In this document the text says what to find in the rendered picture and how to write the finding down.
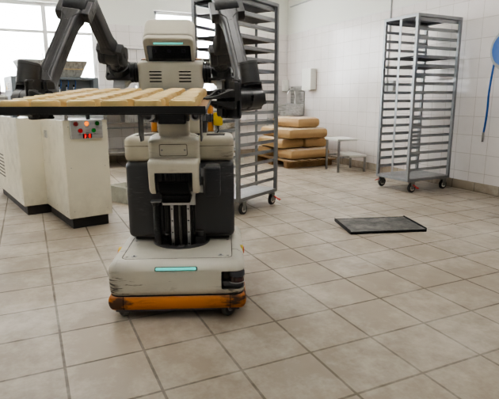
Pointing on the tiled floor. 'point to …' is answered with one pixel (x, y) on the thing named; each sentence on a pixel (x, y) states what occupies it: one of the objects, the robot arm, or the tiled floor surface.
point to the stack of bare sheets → (379, 225)
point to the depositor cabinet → (20, 162)
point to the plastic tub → (119, 192)
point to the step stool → (343, 152)
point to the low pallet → (298, 161)
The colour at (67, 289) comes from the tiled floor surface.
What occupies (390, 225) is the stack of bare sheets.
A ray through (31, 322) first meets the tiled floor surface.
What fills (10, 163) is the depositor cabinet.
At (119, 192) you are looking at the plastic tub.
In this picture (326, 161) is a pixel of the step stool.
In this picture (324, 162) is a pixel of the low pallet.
